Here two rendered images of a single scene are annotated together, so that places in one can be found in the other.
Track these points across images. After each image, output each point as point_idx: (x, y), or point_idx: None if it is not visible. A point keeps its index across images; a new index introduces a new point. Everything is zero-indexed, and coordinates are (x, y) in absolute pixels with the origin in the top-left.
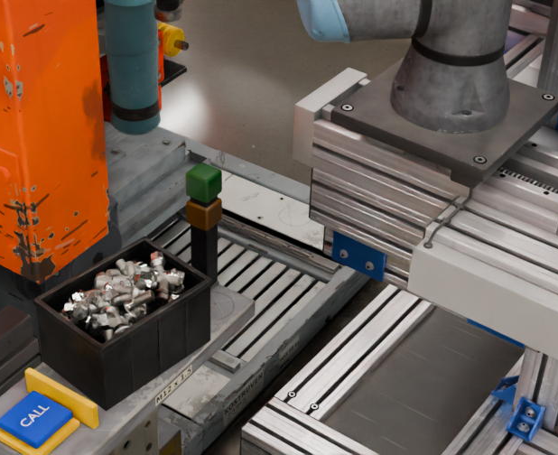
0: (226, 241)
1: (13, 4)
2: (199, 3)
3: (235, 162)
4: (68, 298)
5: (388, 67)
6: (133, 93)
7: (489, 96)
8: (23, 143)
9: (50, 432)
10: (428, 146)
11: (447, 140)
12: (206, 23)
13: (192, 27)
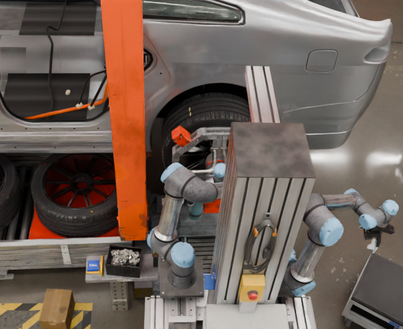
0: None
1: (119, 196)
2: (334, 169)
3: None
4: (118, 248)
5: (357, 236)
6: (190, 210)
7: (177, 282)
8: (119, 217)
9: (91, 270)
10: (160, 281)
11: (165, 283)
12: (326, 179)
13: (320, 177)
